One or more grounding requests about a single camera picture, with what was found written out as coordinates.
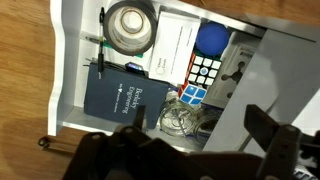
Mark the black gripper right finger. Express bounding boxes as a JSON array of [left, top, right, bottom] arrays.
[[244, 104, 280, 152]]

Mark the blue ball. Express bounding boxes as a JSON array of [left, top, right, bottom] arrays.
[[196, 22, 230, 56]]

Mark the open white drawer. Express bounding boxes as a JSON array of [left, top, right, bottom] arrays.
[[47, 0, 264, 152]]

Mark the clear glass jar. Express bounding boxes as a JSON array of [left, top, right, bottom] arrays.
[[159, 98, 197, 136]]

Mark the black pen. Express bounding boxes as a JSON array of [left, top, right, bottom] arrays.
[[98, 7, 105, 79]]

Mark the navy Berkeley Engineering notebook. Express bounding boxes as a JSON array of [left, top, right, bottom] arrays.
[[84, 63, 169, 129]]

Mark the white desk with drawers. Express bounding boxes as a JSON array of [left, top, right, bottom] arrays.
[[203, 13, 320, 168]]

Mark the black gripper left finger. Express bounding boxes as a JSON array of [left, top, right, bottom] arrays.
[[133, 105, 145, 129]]

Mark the grey duct tape roll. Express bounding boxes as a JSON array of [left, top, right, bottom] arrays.
[[103, 0, 157, 56]]

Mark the black 3x3 Rubik's cube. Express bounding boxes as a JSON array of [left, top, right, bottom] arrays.
[[186, 50, 222, 88]]

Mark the small 2x2 blue cube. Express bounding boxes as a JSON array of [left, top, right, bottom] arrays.
[[178, 81, 207, 106]]

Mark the white product box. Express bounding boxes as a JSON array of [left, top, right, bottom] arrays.
[[203, 31, 261, 109]]

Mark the white paper booklet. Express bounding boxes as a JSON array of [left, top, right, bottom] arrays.
[[149, 11, 201, 84]]

